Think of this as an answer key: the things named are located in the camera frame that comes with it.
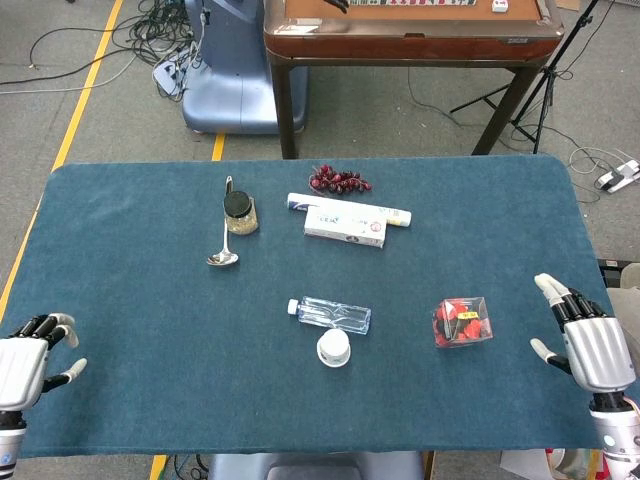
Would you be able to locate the brown mahjong table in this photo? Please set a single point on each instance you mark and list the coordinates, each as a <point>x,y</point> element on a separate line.
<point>410,45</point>

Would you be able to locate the red grape bunch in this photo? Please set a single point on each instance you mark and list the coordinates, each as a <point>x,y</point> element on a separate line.
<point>336,182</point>

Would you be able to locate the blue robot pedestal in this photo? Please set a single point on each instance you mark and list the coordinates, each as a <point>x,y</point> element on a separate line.
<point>225,90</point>

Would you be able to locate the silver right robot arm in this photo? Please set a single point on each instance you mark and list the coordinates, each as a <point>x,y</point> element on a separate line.
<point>620,435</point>

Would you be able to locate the clear box with red items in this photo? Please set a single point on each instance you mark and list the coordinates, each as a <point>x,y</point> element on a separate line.
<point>462,324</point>

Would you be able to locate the metal soup ladle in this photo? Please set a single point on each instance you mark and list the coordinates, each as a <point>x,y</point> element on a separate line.
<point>223,258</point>

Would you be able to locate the white power strip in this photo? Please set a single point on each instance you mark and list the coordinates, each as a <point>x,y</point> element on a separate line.
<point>167,74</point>
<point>620,176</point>

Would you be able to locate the glass jar with black lid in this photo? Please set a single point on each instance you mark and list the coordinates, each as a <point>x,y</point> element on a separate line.
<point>241,215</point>

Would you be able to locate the black tripod stand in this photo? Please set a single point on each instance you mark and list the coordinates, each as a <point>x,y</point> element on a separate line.
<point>547,75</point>

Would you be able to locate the clear plastic water bottle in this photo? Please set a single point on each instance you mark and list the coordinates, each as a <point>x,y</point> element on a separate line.
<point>335,316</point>

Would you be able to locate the beige cushion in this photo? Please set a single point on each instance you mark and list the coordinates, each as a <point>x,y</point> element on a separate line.
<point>627,305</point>

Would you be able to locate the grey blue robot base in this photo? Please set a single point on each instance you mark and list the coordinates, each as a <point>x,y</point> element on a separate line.
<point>315,467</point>

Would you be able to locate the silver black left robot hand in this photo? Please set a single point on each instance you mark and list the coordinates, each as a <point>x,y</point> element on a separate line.
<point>20,370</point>

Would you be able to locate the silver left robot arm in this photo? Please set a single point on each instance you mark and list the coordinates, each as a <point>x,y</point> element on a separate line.
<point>9,445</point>

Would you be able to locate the white floral paper cup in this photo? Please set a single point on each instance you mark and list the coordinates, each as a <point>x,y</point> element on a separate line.
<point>333,347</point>

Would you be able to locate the blue velvet tablecloth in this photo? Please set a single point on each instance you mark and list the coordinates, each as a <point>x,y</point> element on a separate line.
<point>150,320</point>

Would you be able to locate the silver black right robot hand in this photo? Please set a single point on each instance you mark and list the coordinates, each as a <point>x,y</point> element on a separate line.
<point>597,350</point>

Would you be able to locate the row of mahjong tiles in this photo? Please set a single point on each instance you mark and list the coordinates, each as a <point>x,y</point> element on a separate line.
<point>415,2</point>

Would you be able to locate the single white mahjong tile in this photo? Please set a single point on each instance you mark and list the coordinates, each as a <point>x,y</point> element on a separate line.
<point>500,5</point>

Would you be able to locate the white rectangular carton box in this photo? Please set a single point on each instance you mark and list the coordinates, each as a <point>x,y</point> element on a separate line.
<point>345,229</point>

